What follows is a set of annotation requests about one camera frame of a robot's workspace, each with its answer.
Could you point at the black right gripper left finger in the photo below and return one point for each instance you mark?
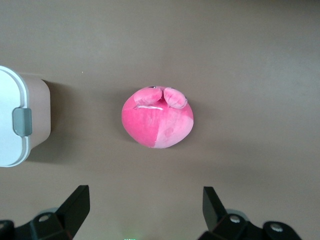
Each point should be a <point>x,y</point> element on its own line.
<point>72,210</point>

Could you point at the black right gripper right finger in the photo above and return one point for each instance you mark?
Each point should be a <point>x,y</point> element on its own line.
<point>215,215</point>

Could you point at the grey lid latch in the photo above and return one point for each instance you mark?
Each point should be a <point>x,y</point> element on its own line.
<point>22,121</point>

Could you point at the pink round plush toy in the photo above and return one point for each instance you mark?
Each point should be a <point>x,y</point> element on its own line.
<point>155,125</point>

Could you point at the white box lid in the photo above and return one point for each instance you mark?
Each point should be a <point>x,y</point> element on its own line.
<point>7,112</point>

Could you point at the pink plastic storage box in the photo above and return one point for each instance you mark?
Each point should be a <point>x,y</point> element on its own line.
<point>40,112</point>

